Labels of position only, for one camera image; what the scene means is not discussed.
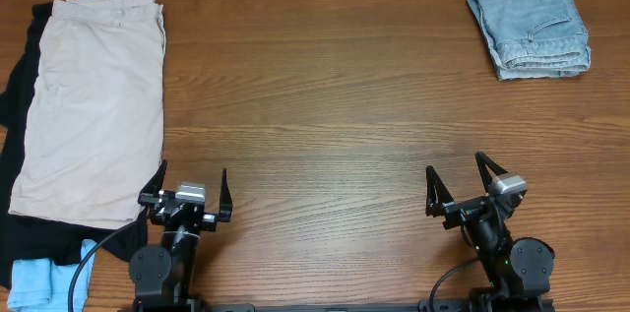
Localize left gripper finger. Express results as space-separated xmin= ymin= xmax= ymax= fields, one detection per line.
xmin=218 ymin=168 xmax=233 ymax=222
xmin=140 ymin=159 xmax=167 ymax=196

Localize black garment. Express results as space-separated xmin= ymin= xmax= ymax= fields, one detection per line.
xmin=1 ymin=0 xmax=148 ymax=286

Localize beige khaki shorts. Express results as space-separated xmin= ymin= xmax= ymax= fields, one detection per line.
xmin=8 ymin=0 xmax=166 ymax=229

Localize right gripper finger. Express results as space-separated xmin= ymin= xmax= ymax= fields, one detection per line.
xmin=425 ymin=165 xmax=455 ymax=218
xmin=474 ymin=152 xmax=507 ymax=193

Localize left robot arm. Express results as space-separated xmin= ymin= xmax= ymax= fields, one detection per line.
xmin=129 ymin=161 xmax=233 ymax=311

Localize light blue garment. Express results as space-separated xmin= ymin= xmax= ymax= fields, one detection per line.
xmin=7 ymin=239 xmax=96 ymax=312

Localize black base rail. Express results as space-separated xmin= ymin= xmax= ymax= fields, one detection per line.
xmin=201 ymin=299 xmax=473 ymax=312

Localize folded blue denim jeans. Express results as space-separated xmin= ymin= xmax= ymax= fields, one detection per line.
xmin=467 ymin=0 xmax=592 ymax=81

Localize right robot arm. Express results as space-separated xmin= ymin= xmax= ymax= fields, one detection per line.
xmin=425 ymin=152 xmax=555 ymax=311

